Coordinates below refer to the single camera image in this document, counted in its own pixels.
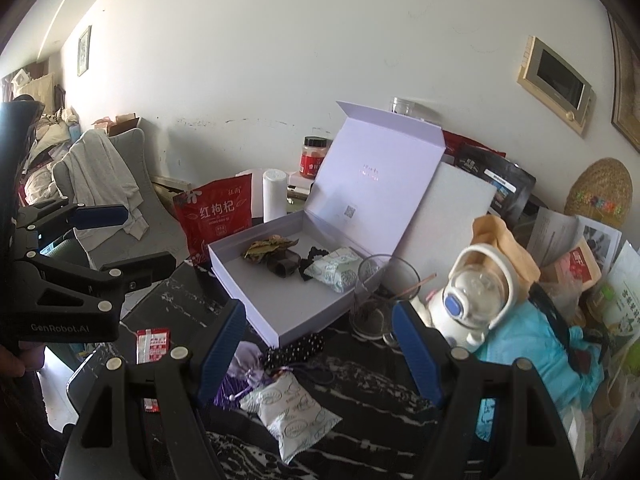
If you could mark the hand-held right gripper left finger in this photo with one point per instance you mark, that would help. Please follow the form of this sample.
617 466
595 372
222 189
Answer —
222 350

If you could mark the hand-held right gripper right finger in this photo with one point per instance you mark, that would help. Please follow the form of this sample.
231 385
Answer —
417 355

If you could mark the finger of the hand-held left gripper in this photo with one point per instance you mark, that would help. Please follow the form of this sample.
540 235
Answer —
102 216
140 267

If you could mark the red white snack packet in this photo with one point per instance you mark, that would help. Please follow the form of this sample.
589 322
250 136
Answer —
152 347

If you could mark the black polka dot scrunchie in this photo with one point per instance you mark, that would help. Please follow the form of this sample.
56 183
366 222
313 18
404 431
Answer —
297 347

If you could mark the white patterned packet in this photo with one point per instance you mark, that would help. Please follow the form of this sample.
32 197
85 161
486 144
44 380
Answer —
332 270
290 415

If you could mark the small black plastic holder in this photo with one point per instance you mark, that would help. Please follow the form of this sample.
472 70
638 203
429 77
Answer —
282 266

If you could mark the white gift box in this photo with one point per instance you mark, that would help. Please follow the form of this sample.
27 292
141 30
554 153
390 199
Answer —
350 185

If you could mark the person's left hand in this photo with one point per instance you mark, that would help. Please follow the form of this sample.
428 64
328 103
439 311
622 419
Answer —
10 362

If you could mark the beige grey garment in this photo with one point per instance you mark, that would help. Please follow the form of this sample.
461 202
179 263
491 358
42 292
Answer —
100 170

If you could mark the white kettle-shaped water bottle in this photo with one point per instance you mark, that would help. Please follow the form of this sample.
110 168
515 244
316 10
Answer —
445 315

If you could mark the glass mug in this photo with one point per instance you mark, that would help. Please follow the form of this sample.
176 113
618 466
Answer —
370 320

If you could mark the pile of clothes and bedding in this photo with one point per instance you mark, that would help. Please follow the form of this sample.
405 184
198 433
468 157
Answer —
45 130

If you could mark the grey leaf-patterned chair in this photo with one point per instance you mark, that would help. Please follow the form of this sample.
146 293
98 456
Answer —
145 160

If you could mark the beige framed panel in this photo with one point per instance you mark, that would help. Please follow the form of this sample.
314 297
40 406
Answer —
167 185

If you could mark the wooden stirring stick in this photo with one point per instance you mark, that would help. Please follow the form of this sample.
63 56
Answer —
420 282

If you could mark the red goji berry bag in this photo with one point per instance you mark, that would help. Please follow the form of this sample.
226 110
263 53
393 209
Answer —
215 215

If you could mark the cardboard box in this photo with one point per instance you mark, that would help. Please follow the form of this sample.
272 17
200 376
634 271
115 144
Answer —
125 125

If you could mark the teal plastic bag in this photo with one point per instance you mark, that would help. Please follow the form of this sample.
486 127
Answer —
530 340

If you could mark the brown paper bag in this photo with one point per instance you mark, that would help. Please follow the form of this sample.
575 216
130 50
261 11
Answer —
500 240

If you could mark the black band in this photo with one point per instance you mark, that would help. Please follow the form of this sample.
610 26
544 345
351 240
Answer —
555 310

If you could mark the white foam board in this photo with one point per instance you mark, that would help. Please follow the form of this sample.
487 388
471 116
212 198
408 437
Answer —
450 210

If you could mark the white paper roll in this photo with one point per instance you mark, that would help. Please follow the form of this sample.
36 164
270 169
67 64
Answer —
274 195

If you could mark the white flat box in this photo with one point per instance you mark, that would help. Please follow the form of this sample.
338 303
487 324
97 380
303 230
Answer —
295 180

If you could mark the orange red pouch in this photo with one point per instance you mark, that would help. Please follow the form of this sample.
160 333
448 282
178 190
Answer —
580 265

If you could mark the printed paper leaflets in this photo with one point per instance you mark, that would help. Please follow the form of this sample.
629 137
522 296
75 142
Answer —
555 230

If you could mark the black pouch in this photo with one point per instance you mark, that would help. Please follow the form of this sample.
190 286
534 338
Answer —
500 185

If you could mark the green plastic item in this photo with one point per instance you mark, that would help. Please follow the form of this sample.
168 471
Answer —
602 297

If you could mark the clear plastic bag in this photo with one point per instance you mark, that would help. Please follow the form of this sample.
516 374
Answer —
615 410

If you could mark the red seasoning jar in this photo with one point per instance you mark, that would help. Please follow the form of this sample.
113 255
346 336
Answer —
315 160

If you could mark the white printed paper sheet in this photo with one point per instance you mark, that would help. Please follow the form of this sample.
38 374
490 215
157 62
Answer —
625 285

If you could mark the clear plastic jar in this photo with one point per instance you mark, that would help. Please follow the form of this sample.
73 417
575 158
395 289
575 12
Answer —
405 107

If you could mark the woven straw hat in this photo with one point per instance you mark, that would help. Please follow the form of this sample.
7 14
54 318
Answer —
600 185

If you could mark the gold framed picture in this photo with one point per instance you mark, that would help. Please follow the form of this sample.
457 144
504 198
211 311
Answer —
630 100

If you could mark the small framed wall picture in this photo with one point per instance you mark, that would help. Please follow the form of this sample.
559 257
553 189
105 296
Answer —
84 50

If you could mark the wall intercom panel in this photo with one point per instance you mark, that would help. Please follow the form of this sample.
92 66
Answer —
555 75

